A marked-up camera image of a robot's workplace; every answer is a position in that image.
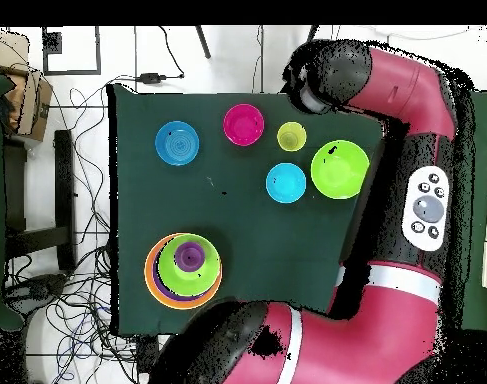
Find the purple cup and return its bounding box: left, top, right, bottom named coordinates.
left=173, top=241, right=207, bottom=274

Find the large green bowl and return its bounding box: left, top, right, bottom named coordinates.
left=310, top=139, right=371, bottom=200
left=158, top=233, right=223, bottom=298

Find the purple bowl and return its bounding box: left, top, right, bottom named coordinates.
left=151, top=249, right=206, bottom=303

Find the dark green tablecloth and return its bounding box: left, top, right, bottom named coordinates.
left=106, top=82, right=388, bottom=337

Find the small light blue bowl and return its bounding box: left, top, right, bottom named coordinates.
left=265, top=162, right=308, bottom=205

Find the red bowl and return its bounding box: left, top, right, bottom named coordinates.
left=222, top=103, right=266, bottom=148

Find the yellow ribbed cup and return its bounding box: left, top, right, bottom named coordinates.
left=276, top=121, right=308, bottom=153

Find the blue bowl with ribbed bottom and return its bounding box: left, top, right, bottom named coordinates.
left=154, top=120, right=201, bottom=167

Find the large orange bowl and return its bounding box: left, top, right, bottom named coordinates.
left=143, top=232, right=223, bottom=310

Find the black power adapter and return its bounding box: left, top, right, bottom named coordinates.
left=138, top=72, right=167, bottom=85

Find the black bench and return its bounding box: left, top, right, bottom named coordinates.
left=4, top=129, right=77, bottom=273

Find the black base with knob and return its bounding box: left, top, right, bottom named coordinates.
left=4, top=273, right=70, bottom=317

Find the cardboard box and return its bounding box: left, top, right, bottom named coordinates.
left=0, top=31, right=54, bottom=141

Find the tangle of floor cables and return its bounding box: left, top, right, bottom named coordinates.
left=2, top=85, right=172, bottom=384

